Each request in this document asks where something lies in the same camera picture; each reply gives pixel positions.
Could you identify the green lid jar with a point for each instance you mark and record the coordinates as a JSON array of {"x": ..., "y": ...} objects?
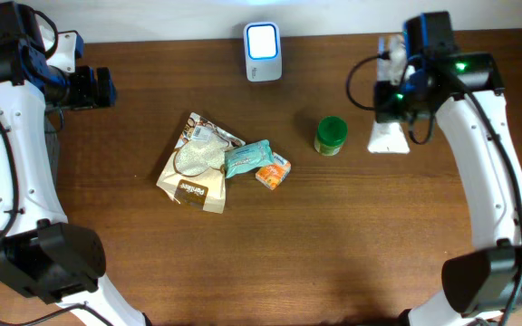
[{"x": 330, "y": 135}]

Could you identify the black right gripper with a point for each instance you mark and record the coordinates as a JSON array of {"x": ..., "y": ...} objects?
[{"x": 384, "y": 110}]

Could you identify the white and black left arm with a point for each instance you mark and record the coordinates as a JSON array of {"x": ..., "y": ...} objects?
[{"x": 42, "y": 255}]

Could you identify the grey perforated plastic basket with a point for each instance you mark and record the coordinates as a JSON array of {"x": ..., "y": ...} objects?
[{"x": 52, "y": 142}]

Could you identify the white barcode scanner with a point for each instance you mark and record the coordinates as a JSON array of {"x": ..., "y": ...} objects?
[{"x": 263, "y": 54}]

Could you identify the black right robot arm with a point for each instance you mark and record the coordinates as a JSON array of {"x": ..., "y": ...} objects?
[{"x": 469, "y": 106}]

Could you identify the teal wet wipes pack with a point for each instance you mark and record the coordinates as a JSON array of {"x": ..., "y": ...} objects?
[{"x": 246, "y": 158}]

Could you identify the white cream tube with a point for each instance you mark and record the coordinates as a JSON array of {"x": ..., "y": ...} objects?
[{"x": 388, "y": 138}]

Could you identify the orange juice carton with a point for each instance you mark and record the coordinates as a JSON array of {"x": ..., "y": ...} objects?
[{"x": 273, "y": 175}]

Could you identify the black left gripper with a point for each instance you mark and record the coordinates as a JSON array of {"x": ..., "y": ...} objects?
[{"x": 88, "y": 98}]

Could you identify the beige seed pouch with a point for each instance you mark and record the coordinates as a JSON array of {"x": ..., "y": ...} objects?
[{"x": 194, "y": 174}]

